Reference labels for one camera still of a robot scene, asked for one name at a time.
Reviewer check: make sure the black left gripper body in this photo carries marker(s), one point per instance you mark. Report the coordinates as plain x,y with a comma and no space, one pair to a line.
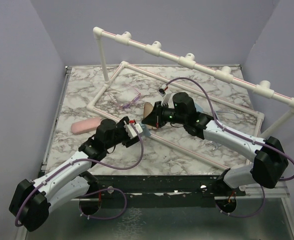
121,135

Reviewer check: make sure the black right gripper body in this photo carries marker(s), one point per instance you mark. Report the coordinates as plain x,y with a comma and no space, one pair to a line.
167,115

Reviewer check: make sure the blue cleaning cloth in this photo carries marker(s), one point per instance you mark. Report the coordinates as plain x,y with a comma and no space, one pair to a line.
199,108
145,130

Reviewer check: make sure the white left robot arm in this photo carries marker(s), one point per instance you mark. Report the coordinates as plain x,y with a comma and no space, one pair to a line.
34,200

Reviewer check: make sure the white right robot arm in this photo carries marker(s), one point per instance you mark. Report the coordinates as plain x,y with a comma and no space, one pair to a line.
268,161

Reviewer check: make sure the pink sunglasses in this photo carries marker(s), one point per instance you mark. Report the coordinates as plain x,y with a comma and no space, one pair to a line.
124,96

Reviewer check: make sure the light blue sunglasses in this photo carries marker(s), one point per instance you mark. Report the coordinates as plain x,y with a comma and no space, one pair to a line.
226,115

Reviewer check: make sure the pink glasses case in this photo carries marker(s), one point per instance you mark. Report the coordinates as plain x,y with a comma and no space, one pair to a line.
85,126

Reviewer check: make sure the silver wrench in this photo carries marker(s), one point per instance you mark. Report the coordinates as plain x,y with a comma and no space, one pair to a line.
213,145

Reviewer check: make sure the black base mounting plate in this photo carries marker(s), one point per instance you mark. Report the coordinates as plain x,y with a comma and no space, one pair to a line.
155,191

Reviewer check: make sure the white PVC pipe rack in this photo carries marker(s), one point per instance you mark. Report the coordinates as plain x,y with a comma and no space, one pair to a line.
187,61

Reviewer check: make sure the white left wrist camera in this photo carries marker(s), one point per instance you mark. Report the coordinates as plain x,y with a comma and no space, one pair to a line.
133,129

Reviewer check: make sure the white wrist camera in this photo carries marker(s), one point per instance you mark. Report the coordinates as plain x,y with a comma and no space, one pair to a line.
165,93
133,129

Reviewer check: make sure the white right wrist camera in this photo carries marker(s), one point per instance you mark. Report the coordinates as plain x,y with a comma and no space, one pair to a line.
165,93

